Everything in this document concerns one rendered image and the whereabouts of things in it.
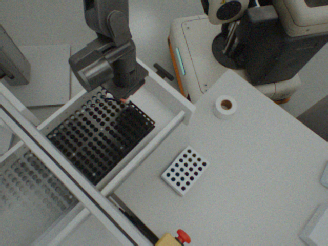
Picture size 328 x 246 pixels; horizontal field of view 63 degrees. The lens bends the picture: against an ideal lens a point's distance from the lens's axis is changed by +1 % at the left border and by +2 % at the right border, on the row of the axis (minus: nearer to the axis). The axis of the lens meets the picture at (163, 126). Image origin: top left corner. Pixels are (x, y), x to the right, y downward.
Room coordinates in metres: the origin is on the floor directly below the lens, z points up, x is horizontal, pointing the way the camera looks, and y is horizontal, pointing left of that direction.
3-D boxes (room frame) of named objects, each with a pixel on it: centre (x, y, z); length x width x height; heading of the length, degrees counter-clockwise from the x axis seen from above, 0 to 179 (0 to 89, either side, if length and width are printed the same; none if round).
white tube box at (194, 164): (0.17, -0.08, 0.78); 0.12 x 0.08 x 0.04; 146
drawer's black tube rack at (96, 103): (0.22, 0.16, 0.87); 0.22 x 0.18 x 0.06; 146
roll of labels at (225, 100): (0.39, -0.19, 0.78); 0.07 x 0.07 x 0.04
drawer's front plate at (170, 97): (0.38, 0.05, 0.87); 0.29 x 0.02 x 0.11; 56
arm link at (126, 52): (0.31, 0.11, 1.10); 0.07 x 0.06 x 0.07; 138
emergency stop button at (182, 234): (-0.01, -0.08, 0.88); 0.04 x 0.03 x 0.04; 56
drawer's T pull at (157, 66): (0.40, 0.03, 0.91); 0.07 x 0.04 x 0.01; 56
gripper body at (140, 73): (0.31, 0.11, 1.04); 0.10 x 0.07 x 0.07; 146
